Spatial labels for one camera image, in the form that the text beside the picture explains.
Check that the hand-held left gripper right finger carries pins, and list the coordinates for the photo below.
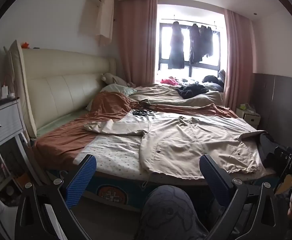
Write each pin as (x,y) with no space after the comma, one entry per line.
(211,177)

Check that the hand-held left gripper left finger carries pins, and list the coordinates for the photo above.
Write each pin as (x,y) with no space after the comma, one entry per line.
(82,180)

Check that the black clothes heap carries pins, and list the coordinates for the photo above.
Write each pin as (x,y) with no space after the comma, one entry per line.
(192,91)

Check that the dark clothes pile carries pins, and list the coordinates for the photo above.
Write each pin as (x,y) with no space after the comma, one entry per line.
(212,81)

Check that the dark cloth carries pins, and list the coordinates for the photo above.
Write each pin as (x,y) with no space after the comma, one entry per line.
(268,150)

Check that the white dotted blanket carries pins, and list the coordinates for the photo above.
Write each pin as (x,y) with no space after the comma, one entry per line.
(116,152)

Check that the rust brown blanket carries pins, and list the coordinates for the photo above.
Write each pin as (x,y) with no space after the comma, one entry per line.
(61,140)

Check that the person's patterned trouser leg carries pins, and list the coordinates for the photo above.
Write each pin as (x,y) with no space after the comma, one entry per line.
(168,215)

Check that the small white cabinet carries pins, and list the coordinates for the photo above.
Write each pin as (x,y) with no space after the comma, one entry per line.
(251,118)

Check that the pale green bed sheet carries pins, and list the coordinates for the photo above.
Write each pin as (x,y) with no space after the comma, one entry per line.
(58,122)

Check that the yellow green object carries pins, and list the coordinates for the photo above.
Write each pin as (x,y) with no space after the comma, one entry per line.
(243,107)

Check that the pale green pillow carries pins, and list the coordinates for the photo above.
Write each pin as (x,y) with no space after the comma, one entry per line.
(116,88)

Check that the cream padded headboard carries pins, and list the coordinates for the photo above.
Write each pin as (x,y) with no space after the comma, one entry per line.
(61,85)

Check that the white nightstand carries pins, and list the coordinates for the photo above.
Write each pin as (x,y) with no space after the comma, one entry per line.
(3,120)

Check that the beige duvet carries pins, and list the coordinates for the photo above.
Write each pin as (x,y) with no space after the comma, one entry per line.
(156,92)

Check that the grey cushion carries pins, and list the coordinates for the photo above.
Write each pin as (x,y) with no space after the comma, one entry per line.
(222,74)

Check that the grey stuffed toy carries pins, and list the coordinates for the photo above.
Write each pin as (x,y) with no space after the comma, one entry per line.
(111,78)

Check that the red garment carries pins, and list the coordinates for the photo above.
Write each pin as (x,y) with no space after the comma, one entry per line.
(168,80)

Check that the black framed window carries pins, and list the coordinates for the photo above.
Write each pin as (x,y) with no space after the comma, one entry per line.
(193,67)

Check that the pink curtain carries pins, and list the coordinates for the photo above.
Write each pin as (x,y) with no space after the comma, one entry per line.
(236,62)
(136,42)

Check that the white charger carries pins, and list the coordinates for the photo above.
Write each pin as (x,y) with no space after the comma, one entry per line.
(4,92)

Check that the dark hanging garment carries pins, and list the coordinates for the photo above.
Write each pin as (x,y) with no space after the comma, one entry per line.
(206,42)
(194,45)

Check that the orange toy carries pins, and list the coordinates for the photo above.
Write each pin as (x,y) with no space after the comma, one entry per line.
(26,45)

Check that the hanging beige shirt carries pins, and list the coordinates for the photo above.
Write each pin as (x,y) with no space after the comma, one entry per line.
(98,15)

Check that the clothes rail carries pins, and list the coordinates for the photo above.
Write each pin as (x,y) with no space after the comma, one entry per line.
(186,21)

